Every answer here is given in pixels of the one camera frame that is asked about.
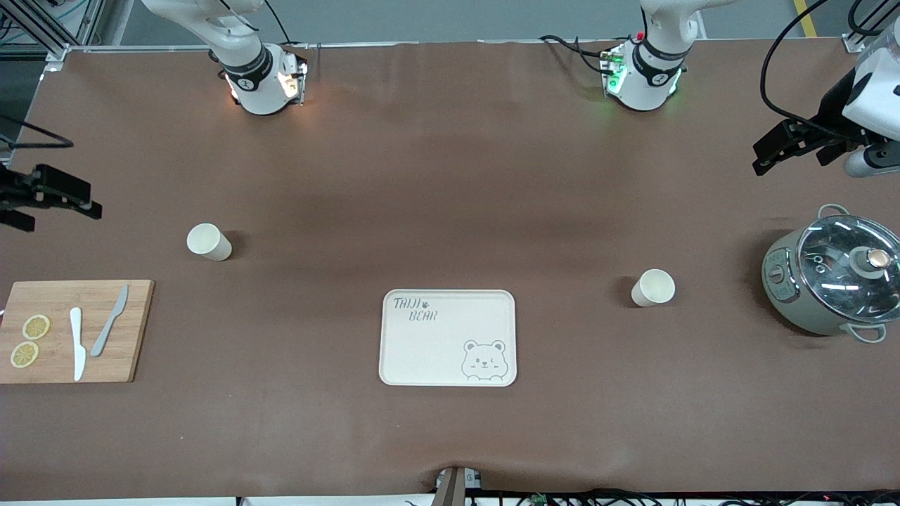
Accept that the white paper cup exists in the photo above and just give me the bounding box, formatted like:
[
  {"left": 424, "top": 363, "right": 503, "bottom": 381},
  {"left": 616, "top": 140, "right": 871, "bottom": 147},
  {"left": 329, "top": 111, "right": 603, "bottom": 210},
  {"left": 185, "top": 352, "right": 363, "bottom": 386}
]
[
  {"left": 631, "top": 269, "right": 676, "bottom": 308},
  {"left": 186, "top": 223, "right": 233, "bottom": 261}
]

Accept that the glass pot lid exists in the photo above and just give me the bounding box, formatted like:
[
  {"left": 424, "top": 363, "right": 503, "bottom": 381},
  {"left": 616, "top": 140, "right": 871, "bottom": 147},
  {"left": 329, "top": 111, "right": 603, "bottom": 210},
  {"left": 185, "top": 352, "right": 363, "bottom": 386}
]
[{"left": 797, "top": 214, "right": 900, "bottom": 324}]

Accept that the white plastic knife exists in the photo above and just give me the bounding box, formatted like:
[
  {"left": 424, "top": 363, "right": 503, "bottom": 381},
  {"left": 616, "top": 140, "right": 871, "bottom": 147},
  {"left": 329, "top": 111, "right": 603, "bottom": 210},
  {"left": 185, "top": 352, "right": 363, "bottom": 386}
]
[{"left": 69, "top": 307, "right": 87, "bottom": 382}]

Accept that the grey plastic knife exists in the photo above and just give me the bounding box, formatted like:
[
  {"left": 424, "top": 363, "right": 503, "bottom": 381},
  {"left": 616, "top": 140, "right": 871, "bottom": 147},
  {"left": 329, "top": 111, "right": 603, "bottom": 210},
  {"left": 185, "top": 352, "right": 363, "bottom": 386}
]
[{"left": 90, "top": 284, "right": 130, "bottom": 358}]

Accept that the grey-green electric cooking pot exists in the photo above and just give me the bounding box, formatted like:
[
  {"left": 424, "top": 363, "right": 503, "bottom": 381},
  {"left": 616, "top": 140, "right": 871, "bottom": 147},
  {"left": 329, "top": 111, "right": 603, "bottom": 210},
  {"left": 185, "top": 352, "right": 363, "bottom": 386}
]
[{"left": 761, "top": 204, "right": 900, "bottom": 344}]

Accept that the bamboo cutting board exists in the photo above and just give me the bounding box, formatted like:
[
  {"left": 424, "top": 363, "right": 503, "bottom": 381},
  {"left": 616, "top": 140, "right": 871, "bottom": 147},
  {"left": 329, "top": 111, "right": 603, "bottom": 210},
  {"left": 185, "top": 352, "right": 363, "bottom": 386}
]
[{"left": 0, "top": 280, "right": 155, "bottom": 384}]

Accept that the white tray with bear print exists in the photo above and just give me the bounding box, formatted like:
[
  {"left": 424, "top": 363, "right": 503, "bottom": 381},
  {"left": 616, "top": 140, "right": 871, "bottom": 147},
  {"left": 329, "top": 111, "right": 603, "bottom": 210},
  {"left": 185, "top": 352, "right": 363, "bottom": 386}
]
[{"left": 379, "top": 289, "right": 518, "bottom": 387}]

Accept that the metal table edge clamp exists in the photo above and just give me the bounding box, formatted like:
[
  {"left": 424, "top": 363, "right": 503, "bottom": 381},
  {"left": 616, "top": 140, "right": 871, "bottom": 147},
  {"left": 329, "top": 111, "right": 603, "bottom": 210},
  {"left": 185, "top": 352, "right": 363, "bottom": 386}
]
[{"left": 435, "top": 465, "right": 484, "bottom": 506}]

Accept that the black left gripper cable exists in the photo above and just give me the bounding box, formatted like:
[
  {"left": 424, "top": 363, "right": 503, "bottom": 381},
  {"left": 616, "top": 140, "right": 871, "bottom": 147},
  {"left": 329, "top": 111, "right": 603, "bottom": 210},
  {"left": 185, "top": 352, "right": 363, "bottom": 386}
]
[{"left": 761, "top": 0, "right": 844, "bottom": 131}]

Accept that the aluminium frame profile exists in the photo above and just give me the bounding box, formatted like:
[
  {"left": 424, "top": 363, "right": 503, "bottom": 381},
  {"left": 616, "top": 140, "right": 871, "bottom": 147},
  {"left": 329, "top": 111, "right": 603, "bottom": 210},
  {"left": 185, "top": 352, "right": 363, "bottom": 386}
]
[
  {"left": 840, "top": 0, "right": 900, "bottom": 53},
  {"left": 0, "top": 0, "right": 106, "bottom": 74}
]

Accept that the black looped cable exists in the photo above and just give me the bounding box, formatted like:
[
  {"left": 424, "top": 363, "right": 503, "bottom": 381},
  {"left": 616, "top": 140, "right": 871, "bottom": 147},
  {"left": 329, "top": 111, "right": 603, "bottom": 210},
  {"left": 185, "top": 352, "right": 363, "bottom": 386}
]
[{"left": 847, "top": 0, "right": 890, "bottom": 36}]

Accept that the black left arm base cable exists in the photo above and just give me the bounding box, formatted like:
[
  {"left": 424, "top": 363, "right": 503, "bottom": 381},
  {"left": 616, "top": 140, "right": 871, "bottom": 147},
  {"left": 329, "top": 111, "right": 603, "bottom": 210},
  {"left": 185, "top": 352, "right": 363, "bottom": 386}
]
[{"left": 540, "top": 34, "right": 612, "bottom": 74}]

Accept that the black arm base cable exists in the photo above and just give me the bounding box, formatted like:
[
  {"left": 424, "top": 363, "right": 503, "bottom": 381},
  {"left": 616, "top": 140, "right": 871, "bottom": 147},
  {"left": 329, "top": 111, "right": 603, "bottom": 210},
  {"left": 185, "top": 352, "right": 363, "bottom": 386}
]
[
  {"left": 264, "top": 0, "right": 293, "bottom": 46},
  {"left": 540, "top": 34, "right": 612, "bottom": 74}
]

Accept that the black right arm base cable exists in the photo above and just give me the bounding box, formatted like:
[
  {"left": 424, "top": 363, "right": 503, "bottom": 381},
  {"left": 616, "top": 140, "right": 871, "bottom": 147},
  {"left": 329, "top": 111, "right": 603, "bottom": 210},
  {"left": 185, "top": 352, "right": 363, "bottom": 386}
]
[{"left": 264, "top": 0, "right": 293, "bottom": 46}]

